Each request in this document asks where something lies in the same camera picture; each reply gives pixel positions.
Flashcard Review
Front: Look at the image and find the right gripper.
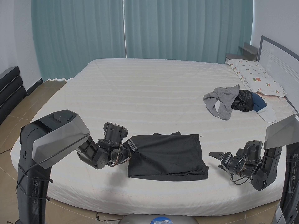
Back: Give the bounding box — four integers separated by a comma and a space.
209, 151, 243, 173

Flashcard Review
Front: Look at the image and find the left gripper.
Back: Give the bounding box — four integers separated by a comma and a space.
126, 139, 139, 154

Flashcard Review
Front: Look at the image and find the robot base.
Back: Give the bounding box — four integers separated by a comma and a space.
118, 214, 187, 224

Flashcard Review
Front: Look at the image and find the bed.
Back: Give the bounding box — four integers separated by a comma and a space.
10, 35, 299, 217

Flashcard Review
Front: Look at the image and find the grey garment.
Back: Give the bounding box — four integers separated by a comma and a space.
203, 84, 240, 120

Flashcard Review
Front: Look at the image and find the black shiny garment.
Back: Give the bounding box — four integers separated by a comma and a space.
231, 89, 254, 112

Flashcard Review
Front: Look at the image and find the blue and white garment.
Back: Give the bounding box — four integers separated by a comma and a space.
251, 92, 276, 123

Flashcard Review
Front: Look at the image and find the white printed pillow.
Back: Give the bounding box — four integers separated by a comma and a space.
225, 59, 287, 97

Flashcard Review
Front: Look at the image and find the grey bedside table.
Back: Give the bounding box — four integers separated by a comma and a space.
226, 42, 258, 62

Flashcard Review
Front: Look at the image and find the blue-green curtain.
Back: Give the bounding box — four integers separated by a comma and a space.
123, 0, 254, 64
31, 0, 127, 82

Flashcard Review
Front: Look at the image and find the black chest of drawers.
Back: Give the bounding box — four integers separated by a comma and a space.
0, 66, 26, 126

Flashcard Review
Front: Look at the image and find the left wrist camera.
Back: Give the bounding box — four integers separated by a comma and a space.
97, 122, 128, 150

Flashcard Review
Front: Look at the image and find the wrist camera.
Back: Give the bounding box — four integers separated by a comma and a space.
243, 140, 264, 162
97, 122, 128, 150

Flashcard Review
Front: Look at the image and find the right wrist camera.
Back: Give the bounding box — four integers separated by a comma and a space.
243, 140, 264, 162

